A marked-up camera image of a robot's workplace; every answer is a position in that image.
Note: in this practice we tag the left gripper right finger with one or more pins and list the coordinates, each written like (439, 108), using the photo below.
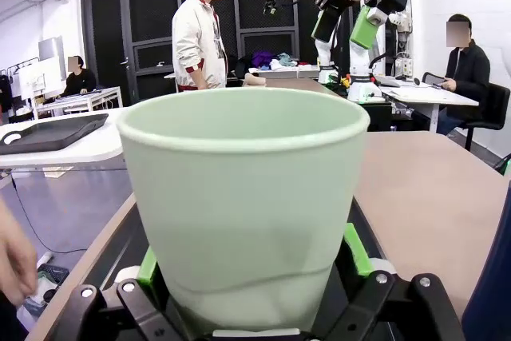
(399, 309)

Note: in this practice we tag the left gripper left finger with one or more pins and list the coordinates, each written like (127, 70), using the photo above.
(120, 313)

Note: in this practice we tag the pale green plastic cup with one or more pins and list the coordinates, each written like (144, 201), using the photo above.
(247, 197)

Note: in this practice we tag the white green robot base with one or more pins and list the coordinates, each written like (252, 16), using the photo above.
(361, 85)

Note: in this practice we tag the person's left hand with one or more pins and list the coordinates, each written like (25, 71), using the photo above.
(16, 265)

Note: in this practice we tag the black plastic tray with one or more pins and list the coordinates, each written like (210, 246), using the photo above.
(127, 237)

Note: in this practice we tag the pile of coloured clothes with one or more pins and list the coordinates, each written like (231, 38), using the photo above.
(275, 61)

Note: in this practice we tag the white office desk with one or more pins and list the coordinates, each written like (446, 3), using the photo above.
(423, 95)

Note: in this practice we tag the person's torso black shirt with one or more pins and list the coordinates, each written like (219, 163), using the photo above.
(8, 325)

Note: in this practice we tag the seated person black jacket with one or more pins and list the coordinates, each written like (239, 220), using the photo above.
(469, 69)

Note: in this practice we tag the person in white jacket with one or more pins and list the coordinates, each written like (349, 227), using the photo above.
(197, 37)

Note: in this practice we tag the white side table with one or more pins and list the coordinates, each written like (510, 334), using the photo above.
(80, 153)

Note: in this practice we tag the black office chair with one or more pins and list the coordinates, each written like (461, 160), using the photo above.
(493, 109)

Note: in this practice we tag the white desk with keyboard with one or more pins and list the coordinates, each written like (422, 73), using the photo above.
(88, 99)

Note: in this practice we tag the seated person at white desk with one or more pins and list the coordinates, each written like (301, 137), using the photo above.
(80, 79)

